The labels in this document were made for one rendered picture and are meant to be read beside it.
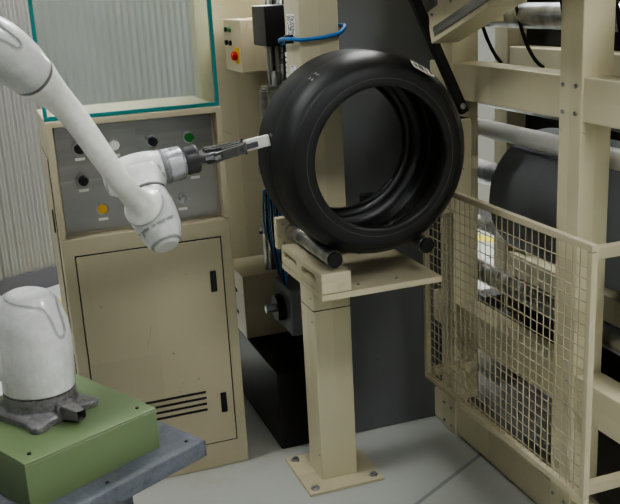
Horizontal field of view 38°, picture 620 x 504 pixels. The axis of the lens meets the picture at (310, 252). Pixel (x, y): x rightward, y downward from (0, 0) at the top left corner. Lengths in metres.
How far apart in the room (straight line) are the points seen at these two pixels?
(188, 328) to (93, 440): 1.17
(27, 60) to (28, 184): 3.51
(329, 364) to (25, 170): 2.88
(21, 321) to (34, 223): 3.53
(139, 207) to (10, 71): 0.47
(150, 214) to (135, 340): 0.92
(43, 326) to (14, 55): 0.55
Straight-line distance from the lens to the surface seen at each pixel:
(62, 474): 1.96
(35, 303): 1.98
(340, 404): 3.07
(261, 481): 3.21
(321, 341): 2.96
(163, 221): 2.22
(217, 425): 3.25
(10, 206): 5.39
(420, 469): 3.24
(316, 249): 2.55
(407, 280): 2.59
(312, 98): 2.37
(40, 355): 1.98
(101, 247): 2.96
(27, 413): 2.04
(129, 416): 2.03
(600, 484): 2.55
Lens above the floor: 1.62
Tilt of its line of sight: 16 degrees down
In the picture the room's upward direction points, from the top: 3 degrees counter-clockwise
